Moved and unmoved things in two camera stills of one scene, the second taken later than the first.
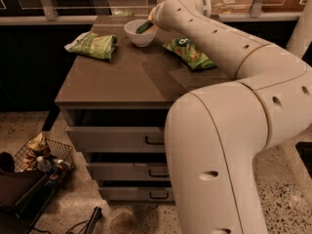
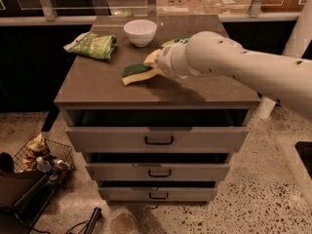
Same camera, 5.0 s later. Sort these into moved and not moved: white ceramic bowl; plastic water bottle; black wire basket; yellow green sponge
Moved: yellow green sponge
Not moved: plastic water bottle; black wire basket; white ceramic bowl
